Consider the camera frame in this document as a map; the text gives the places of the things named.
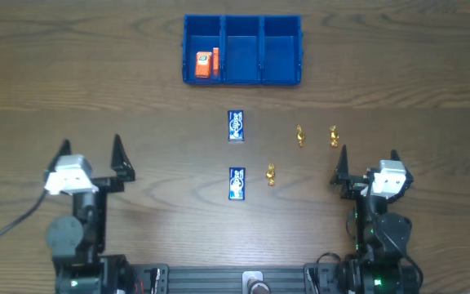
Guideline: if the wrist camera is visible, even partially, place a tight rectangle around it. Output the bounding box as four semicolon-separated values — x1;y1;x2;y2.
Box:
367;159;407;199
43;154;100;196

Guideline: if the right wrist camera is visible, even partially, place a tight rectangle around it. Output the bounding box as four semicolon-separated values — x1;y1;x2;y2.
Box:
367;159;407;199

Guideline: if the blue candy pack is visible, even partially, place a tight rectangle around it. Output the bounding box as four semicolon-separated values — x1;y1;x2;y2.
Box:
227;109;245;143
228;167;246;202

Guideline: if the mounting rail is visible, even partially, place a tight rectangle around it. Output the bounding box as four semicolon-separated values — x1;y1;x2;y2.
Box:
128;263;344;294

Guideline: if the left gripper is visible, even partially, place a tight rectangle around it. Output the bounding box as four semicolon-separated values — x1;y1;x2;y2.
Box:
43;133;136;194

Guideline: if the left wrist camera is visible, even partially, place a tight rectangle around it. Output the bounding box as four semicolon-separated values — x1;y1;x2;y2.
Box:
43;154;100;196

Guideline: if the blue tray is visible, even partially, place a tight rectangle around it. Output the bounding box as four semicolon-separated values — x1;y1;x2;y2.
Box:
182;14;304;87

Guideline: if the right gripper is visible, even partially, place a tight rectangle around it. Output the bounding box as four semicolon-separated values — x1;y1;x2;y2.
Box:
330;144;415;202

